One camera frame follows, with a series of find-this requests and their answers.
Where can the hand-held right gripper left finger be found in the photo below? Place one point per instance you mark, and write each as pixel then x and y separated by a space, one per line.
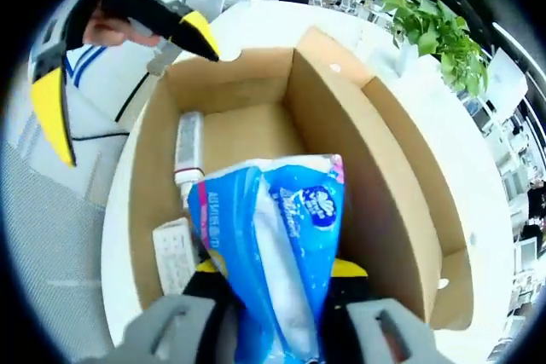
pixel 162 334

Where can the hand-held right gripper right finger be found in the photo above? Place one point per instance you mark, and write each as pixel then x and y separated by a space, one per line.
pixel 396 338

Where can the small white carton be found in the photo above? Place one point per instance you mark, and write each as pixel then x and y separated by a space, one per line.
pixel 172 253

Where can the blue soft tissue pack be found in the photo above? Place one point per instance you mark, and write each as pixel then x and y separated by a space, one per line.
pixel 281 227

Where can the brown cardboard shoe box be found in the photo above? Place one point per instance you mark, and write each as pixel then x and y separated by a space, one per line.
pixel 384 159

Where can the person's left hand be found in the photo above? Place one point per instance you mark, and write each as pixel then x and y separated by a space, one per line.
pixel 106 31

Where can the person's white striped shirt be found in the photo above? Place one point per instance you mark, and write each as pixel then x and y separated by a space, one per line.
pixel 102 95

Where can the potted green plant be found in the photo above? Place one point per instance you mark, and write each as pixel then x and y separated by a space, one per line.
pixel 439 31

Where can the white square pillar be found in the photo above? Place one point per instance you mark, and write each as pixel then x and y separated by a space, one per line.
pixel 507 76

